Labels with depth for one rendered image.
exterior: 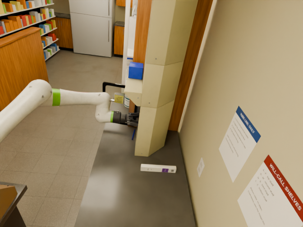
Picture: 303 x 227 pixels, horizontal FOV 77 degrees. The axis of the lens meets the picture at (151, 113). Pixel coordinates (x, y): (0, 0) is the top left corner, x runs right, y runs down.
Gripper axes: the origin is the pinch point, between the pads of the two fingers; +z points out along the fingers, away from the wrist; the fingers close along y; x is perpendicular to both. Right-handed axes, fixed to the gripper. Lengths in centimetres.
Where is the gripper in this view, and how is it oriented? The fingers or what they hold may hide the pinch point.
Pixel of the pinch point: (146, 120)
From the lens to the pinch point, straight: 152.4
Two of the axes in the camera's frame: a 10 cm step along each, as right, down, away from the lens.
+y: -0.3, -5.7, 8.2
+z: 9.9, 1.0, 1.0
